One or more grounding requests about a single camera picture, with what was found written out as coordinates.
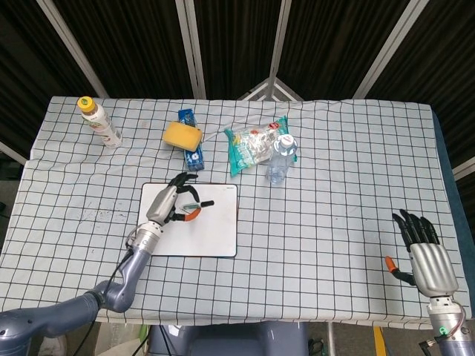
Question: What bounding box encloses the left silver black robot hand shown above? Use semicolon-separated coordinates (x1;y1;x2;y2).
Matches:
145;171;204;227

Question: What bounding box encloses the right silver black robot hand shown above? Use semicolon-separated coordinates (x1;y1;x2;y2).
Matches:
384;208;459;298

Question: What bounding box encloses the blue cookie box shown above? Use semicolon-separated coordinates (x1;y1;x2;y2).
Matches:
177;108;206;172

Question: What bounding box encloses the white board with black rim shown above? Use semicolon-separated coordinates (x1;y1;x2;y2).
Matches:
136;182;238;257

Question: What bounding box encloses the yellow sponge with green pad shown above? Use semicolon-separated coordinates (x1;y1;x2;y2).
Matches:
162;120;204;152

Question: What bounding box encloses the teal clear snack bag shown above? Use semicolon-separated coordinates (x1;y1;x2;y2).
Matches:
223;114;299;178

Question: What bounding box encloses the yellow-capped white drink bottle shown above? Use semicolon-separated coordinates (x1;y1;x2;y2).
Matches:
76;96;124;150

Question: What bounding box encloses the clear water bottle white cap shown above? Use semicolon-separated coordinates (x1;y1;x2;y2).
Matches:
266;134;300;185

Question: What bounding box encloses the white black-checked tablecloth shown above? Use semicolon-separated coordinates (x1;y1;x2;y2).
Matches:
0;96;473;329

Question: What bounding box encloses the grey robot torso base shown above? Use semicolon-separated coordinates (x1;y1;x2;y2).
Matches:
147;320;309;356

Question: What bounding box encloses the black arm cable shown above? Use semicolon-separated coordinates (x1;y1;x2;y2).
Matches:
76;228;139;356

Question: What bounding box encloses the white folding screen frame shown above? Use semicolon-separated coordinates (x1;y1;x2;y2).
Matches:
0;0;475;175

